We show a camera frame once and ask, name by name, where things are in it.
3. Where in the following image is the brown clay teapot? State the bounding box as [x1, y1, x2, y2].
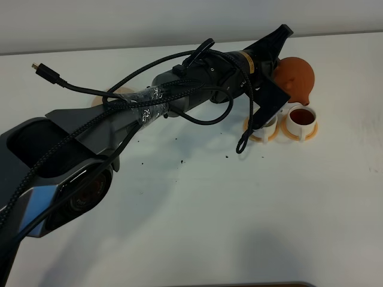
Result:
[273, 57, 315, 106]

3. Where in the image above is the white teacup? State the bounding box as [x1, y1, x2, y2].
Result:
[285, 105, 317, 142]
[253, 116, 278, 144]

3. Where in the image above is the orange cup saucer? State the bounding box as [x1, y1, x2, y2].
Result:
[249, 123, 279, 142]
[280, 116, 318, 141]

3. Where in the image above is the right white teacup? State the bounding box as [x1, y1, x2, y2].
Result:
[285, 105, 317, 142]

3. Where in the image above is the right orange cup saucer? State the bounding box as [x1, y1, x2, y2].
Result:
[280, 116, 318, 141]

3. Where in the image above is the black braided camera cable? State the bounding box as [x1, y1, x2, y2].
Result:
[0, 38, 258, 230]

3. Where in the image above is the left white teacup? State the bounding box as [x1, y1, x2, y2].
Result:
[253, 116, 278, 144]

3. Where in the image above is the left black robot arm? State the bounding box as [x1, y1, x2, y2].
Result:
[1, 25, 293, 286]

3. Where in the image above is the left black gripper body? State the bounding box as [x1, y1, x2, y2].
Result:
[242, 25, 293, 87]

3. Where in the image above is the left orange cup saucer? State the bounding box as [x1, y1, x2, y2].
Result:
[249, 123, 279, 142]

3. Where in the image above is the cream teapot saucer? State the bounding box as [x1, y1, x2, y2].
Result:
[91, 87, 135, 107]

